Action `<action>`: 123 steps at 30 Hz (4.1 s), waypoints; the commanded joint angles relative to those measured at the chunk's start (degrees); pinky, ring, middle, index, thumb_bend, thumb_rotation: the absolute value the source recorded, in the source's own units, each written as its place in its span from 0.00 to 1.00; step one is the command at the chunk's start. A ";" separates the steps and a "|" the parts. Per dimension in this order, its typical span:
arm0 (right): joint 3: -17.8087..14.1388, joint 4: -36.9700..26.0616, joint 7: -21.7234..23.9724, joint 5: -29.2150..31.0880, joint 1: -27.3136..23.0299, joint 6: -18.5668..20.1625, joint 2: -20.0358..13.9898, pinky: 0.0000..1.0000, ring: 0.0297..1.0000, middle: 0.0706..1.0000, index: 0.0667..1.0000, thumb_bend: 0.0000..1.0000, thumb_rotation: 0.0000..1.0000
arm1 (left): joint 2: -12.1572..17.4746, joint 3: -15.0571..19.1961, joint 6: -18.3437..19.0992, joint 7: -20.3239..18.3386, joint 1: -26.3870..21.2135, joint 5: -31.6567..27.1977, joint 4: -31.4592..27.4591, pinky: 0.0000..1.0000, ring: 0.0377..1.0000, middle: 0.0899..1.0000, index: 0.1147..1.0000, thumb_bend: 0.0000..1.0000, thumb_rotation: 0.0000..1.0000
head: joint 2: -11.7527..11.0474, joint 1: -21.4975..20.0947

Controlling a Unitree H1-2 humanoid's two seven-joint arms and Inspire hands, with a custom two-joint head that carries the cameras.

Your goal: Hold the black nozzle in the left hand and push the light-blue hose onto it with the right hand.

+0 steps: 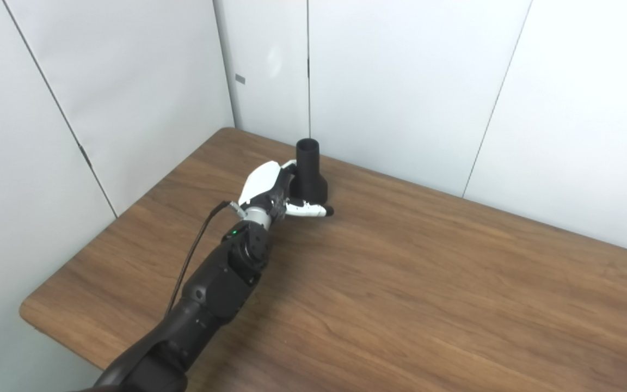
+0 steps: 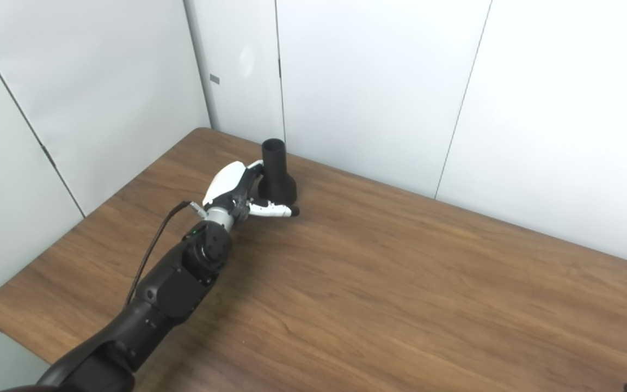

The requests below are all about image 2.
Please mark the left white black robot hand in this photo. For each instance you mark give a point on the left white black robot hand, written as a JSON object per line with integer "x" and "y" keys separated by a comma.
{"x": 226, "y": 182}

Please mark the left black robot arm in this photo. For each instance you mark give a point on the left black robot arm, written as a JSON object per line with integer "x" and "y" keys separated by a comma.
{"x": 172, "y": 288}

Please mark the black flared nozzle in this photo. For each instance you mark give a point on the black flared nozzle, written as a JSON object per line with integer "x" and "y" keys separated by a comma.
{"x": 277, "y": 182}

